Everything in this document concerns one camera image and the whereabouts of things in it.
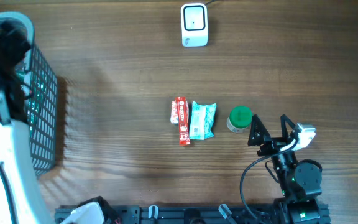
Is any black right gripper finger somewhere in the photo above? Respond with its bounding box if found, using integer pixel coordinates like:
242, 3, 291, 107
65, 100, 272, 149
248, 114, 272, 146
280, 114, 295, 142

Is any green lid jar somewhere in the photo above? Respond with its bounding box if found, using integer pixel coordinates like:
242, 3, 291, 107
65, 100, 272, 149
226, 105, 253, 133

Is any teal tissue packet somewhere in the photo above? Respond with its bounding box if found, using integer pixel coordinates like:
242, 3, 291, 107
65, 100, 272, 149
189, 101, 217, 140

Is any orange red snack packet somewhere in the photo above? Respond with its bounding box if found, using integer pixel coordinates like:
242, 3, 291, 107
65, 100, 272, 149
170, 100, 178, 124

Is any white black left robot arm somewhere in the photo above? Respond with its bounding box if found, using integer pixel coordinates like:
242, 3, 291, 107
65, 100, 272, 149
0, 20, 55, 223

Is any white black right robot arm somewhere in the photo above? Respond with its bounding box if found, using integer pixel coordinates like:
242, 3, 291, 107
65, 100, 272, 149
240, 114, 331, 223

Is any white barcode scanner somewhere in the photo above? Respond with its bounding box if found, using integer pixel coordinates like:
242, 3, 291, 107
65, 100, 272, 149
180, 2, 209, 47

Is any grey plastic mesh basket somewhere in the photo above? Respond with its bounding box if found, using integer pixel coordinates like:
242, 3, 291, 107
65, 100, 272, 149
0, 12, 58, 177

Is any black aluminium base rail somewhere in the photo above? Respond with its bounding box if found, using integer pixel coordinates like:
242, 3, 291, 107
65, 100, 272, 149
54, 203, 331, 224

